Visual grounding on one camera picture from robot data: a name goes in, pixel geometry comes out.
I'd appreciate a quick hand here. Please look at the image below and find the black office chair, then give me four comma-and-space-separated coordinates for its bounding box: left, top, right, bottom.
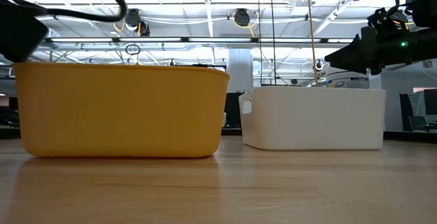
399, 93, 437, 132

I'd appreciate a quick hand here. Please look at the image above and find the white building column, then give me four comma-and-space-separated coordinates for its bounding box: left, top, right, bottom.
227, 48, 253, 94

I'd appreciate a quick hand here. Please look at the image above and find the black cabinet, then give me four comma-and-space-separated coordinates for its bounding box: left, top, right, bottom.
223, 92, 244, 129

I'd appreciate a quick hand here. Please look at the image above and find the white disinfecting wipes canister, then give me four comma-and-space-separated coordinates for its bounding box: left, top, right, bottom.
325, 66, 371, 89

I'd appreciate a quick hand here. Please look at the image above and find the yellow plastic bin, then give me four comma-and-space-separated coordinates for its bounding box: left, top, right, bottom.
12, 62, 231, 159

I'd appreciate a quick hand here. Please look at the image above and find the black hanging coiled cable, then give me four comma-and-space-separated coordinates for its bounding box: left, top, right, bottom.
269, 0, 278, 87

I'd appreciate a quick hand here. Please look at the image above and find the yellow hanging cable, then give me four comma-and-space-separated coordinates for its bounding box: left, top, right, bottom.
305, 0, 322, 87

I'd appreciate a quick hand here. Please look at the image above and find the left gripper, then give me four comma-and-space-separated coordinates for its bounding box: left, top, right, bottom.
0, 2, 49, 64

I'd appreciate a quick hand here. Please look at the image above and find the dark wall screen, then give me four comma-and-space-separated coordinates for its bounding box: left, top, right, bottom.
412, 86, 437, 115

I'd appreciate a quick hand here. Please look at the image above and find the black ceiling cable reel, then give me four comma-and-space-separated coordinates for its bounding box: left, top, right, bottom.
123, 8, 151, 37
233, 8, 253, 27

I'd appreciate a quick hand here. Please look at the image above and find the black hanging cable ring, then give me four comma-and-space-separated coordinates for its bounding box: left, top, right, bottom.
124, 43, 141, 56

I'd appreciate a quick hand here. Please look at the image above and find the white plastic bin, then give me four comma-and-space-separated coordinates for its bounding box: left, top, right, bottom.
238, 85, 386, 151

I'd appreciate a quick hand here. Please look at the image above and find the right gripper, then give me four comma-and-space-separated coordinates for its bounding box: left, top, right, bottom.
324, 25, 416, 76

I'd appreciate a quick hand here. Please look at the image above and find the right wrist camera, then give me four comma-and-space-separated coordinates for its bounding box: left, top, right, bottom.
367, 7, 410, 36

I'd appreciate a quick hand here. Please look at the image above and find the long ceiling light bar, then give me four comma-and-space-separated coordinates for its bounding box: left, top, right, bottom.
44, 36, 356, 44

